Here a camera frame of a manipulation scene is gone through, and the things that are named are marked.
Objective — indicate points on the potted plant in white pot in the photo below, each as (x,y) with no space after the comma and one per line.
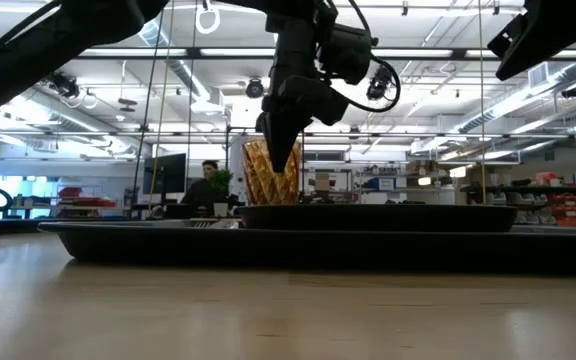
(221,192)

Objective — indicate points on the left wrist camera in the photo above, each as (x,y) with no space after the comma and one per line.
(348,52)

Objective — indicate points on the shelf with orange bins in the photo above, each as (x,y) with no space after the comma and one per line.
(558,202)

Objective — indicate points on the black aluminium table frame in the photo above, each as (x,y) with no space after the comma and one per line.
(13,225)

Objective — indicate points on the black computer monitor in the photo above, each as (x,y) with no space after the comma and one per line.
(165,172)

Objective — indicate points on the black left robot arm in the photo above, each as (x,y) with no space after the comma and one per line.
(43,45)

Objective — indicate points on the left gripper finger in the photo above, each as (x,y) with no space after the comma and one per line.
(283,145)

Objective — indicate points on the black rectangular plastic tray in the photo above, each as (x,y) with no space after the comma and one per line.
(318,250)

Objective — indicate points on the black round plate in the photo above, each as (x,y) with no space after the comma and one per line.
(378,217)

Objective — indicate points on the red storage boxes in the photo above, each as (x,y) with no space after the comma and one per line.
(80,197)

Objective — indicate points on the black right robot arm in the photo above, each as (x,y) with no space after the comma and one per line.
(543,35)

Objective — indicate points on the amber ribbed glass cup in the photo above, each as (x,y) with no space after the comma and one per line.
(268,190)

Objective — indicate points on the person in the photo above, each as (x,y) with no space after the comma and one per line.
(202,192)

